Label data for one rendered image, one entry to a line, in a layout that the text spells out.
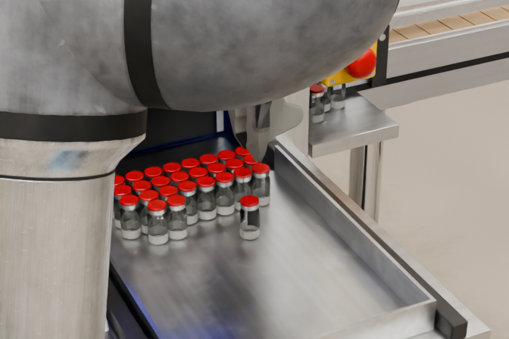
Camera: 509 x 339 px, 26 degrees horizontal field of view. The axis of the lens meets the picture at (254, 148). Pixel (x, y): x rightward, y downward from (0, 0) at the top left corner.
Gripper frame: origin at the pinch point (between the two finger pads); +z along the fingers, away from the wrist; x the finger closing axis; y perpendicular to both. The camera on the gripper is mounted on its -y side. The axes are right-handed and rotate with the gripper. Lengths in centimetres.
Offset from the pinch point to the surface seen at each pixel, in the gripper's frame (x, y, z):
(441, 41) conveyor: 26, 43, 7
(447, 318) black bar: -23.7, 10.2, 9.6
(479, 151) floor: 130, 135, 100
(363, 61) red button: 11.7, 21.1, -0.5
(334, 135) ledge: 16.2, 20.2, 11.6
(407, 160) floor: 134, 113, 100
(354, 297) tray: -15.0, 5.2, 11.4
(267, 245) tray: -2.8, 1.3, 11.4
